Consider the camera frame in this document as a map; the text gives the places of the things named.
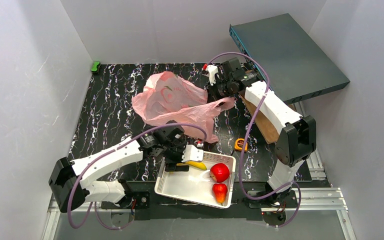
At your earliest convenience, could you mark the white perforated plastic basket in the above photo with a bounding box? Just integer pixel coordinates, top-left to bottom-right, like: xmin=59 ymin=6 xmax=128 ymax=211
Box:
xmin=154 ymin=151 xmax=236 ymax=209

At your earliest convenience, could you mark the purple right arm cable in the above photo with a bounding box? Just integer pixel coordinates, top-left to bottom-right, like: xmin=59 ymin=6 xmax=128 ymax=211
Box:
xmin=206 ymin=51 xmax=302 ymax=229

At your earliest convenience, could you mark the yellow fake banana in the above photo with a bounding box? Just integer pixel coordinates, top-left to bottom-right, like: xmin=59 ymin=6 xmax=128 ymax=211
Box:
xmin=176 ymin=161 xmax=207 ymax=171

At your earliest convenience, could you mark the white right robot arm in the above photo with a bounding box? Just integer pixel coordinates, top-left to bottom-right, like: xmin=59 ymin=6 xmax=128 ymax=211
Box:
xmin=201 ymin=57 xmax=316 ymax=202

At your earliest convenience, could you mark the pink plastic bag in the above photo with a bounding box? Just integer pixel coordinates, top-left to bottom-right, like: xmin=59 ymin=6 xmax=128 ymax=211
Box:
xmin=131 ymin=71 xmax=235 ymax=144

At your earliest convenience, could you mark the aluminium frame rail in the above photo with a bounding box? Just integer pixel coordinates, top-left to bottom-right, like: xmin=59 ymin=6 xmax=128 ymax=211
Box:
xmin=41 ymin=187 xmax=357 ymax=240

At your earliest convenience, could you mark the red fake apple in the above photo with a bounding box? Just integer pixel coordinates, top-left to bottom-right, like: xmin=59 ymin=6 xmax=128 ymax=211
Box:
xmin=209 ymin=163 xmax=231 ymax=183

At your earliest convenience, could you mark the dark teal flat box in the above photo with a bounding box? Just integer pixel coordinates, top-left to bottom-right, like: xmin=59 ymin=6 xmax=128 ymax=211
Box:
xmin=229 ymin=13 xmax=350 ymax=104

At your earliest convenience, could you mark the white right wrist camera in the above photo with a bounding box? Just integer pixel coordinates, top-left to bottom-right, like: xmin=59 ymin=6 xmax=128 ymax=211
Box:
xmin=201 ymin=63 xmax=219 ymax=86

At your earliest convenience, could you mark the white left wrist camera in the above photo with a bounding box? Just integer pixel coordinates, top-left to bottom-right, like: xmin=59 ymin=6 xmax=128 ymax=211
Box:
xmin=181 ymin=141 xmax=204 ymax=163

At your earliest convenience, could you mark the red fake pear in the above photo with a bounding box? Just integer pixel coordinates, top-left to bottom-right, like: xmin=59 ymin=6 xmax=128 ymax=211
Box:
xmin=212 ymin=183 xmax=228 ymax=205

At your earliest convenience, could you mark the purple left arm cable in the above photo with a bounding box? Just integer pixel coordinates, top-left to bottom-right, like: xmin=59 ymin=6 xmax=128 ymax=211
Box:
xmin=66 ymin=122 xmax=208 ymax=231

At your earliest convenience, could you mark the orange tape measure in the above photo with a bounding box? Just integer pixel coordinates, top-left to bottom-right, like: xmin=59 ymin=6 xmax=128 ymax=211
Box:
xmin=234 ymin=138 xmax=248 ymax=152

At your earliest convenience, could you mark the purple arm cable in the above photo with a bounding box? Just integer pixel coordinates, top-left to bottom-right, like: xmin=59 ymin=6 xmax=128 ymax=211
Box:
xmin=206 ymin=51 xmax=302 ymax=229
xmin=66 ymin=122 xmax=208 ymax=231

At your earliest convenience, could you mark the brown wooden board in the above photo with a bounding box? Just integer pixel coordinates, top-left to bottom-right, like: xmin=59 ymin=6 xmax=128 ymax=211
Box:
xmin=240 ymin=95 xmax=279 ymax=144

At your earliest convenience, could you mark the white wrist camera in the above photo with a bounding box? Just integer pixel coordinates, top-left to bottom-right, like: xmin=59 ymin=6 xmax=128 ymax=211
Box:
xmin=181 ymin=141 xmax=204 ymax=163
xmin=201 ymin=63 xmax=219 ymax=86

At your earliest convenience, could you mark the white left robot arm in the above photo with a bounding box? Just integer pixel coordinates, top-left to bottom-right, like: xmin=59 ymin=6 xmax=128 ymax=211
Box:
xmin=48 ymin=121 xmax=186 ymax=213

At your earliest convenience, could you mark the green black small object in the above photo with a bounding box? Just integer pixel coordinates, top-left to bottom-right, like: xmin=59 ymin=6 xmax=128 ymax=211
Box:
xmin=90 ymin=61 xmax=101 ymax=75

